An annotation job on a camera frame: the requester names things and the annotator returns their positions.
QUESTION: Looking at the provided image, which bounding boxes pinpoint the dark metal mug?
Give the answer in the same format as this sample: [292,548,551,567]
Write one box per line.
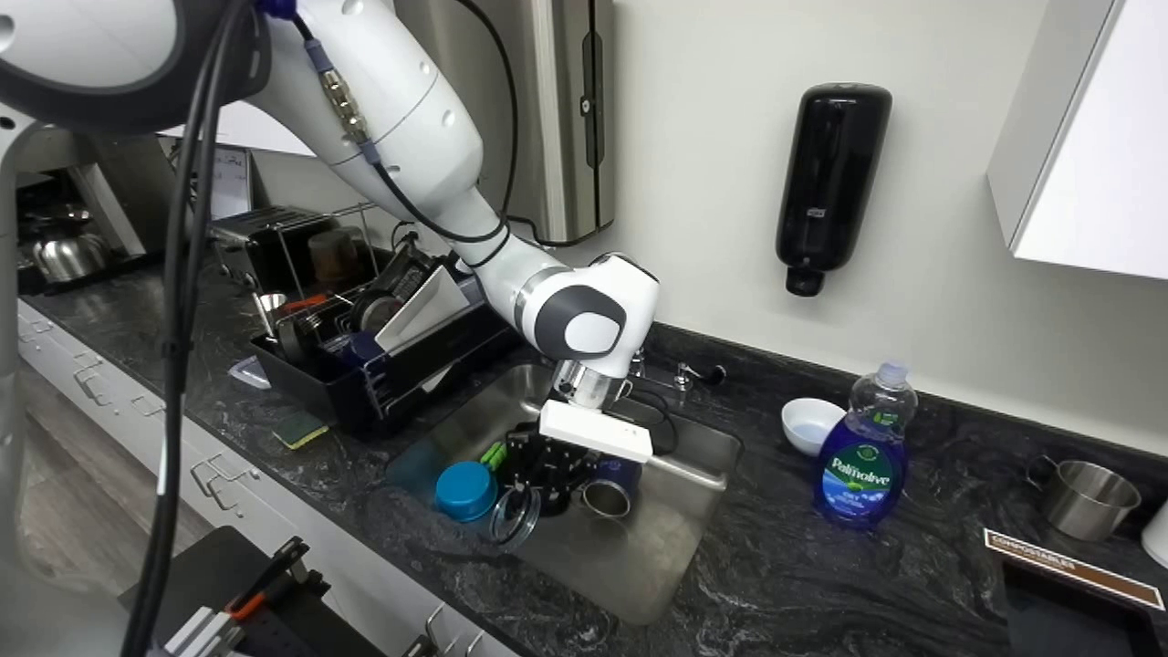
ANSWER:
[579,458,642,526]

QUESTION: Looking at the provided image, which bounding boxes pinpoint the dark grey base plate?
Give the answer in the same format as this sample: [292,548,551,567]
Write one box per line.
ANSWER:
[121,523,370,657]

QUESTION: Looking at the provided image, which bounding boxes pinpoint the white ceramic bowl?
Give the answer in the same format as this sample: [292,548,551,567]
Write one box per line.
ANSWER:
[776,394,850,461]

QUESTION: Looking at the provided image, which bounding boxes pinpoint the orange black bar clamp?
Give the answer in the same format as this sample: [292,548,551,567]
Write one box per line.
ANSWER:
[222,533,316,629]

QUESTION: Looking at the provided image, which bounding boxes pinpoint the black wall soap dispenser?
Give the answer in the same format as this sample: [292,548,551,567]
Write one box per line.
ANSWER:
[775,80,893,298]

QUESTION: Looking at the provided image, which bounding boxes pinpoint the steel coffee pot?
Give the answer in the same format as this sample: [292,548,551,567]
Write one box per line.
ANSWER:
[20,197,112,287]

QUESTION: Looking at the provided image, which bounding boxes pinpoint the green sponge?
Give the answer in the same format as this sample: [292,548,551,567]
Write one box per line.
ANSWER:
[265,408,333,451]

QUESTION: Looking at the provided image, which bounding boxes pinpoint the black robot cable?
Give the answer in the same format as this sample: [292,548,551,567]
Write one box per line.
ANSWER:
[121,0,265,657]

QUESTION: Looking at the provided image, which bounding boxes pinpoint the white wall cabinet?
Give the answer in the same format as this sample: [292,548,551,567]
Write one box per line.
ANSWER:
[983,0,1168,286]

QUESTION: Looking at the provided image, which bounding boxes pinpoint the clear drinking glass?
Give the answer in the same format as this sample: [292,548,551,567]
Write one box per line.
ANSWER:
[484,479,544,552]

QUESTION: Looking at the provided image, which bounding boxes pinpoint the white container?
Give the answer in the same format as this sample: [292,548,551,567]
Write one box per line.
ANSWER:
[1139,498,1168,572]

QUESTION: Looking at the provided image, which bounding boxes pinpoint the blue plastic cup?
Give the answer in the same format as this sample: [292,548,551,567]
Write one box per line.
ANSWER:
[429,458,503,526]

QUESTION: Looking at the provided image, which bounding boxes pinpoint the metal drawer handle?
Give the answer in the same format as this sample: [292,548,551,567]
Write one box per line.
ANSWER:
[192,451,265,516]
[404,601,489,657]

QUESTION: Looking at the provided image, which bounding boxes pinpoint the small steel cup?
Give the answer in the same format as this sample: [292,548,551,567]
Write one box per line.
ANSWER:
[1047,458,1147,544]

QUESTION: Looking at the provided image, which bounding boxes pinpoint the white cutting board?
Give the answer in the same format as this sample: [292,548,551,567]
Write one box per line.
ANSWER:
[371,264,484,358]

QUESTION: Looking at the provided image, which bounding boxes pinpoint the blue dish soap bottle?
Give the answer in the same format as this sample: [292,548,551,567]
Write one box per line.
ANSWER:
[813,358,922,533]

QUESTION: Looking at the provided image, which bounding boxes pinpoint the black dish drying rack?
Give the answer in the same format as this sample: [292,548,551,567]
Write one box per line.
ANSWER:
[213,203,525,442]

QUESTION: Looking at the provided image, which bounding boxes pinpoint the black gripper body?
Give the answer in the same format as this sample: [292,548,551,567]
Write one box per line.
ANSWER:
[513,428,603,494]

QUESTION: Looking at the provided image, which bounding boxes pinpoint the steel paper towel dispenser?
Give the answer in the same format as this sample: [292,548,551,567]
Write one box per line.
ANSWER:
[399,0,619,247]

